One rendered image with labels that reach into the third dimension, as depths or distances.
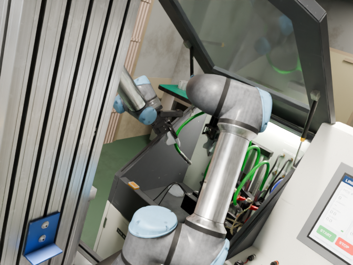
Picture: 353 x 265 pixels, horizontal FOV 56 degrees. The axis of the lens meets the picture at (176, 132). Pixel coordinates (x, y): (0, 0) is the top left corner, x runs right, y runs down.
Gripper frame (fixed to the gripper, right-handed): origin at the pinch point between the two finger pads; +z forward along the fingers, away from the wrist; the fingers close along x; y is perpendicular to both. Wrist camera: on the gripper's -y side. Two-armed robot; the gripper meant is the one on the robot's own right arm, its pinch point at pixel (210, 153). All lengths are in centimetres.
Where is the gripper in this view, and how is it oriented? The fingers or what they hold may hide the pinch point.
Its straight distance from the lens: 154.6
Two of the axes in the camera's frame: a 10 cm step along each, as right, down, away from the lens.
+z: -3.0, 9.0, 3.1
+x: 6.8, 4.4, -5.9
